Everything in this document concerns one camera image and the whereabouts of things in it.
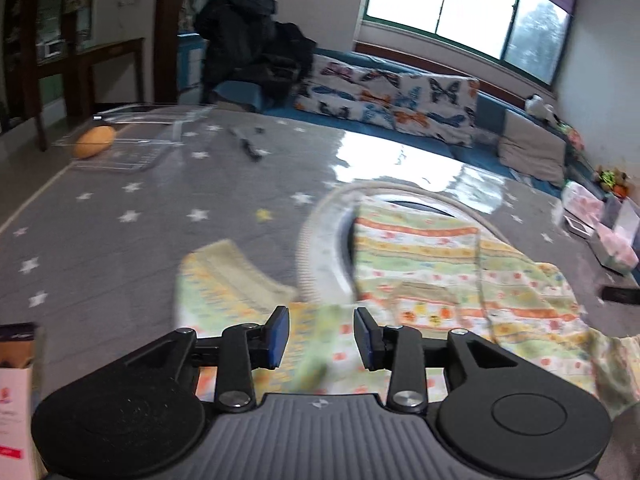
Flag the colourful patterned child's garment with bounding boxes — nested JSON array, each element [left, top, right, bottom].
[[176, 198, 639, 415]]

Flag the pink tissue pack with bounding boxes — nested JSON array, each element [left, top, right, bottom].
[[561, 181, 604, 234], [588, 223, 639, 275]]

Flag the colourful stuffed toys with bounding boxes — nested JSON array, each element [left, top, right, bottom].
[[593, 166, 629, 200]]

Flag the grey pillow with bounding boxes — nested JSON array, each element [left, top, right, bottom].
[[498, 110, 566, 188]]

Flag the blue sofa bench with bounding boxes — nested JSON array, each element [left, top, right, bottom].
[[209, 49, 599, 195]]

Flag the black marker pen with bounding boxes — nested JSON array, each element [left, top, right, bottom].
[[229, 127, 262, 162]]

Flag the white plush toy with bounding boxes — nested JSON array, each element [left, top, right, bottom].
[[525, 94, 555, 122]]

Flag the pink white carton box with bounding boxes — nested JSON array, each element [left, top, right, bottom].
[[0, 323, 47, 480]]

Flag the clear plastic tray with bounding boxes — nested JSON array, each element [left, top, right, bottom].
[[54, 104, 214, 172]]

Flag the butterfly print cushion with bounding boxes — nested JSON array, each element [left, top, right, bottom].
[[294, 54, 480, 148]]

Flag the orange bread roll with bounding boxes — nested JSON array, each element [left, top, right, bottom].
[[73, 126, 116, 159]]

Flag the black backpack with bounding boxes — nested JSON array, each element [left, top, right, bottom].
[[260, 22, 317, 103]]

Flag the blue white cabinet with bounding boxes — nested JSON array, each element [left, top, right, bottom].
[[177, 32, 206, 93]]

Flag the person in dark jacket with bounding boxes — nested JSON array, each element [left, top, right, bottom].
[[194, 0, 277, 104]]

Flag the window with green frame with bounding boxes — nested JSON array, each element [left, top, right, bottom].
[[364, 0, 576, 86]]

